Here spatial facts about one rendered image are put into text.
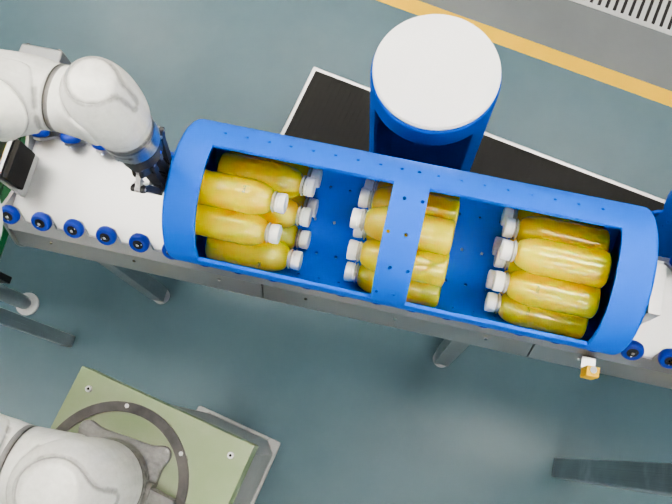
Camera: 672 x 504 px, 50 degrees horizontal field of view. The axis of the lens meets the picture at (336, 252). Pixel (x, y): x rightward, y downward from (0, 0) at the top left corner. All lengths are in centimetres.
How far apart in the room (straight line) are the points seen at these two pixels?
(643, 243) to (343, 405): 136
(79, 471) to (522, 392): 164
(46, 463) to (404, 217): 70
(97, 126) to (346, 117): 156
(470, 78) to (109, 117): 83
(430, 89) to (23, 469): 106
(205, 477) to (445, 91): 92
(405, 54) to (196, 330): 131
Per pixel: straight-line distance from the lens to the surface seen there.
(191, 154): 136
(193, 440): 143
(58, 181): 178
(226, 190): 138
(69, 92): 107
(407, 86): 161
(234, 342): 252
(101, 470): 124
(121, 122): 109
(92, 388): 149
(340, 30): 290
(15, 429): 133
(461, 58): 165
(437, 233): 134
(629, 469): 186
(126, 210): 170
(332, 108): 257
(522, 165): 254
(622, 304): 134
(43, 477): 122
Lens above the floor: 245
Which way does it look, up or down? 75 degrees down
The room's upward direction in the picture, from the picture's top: 8 degrees counter-clockwise
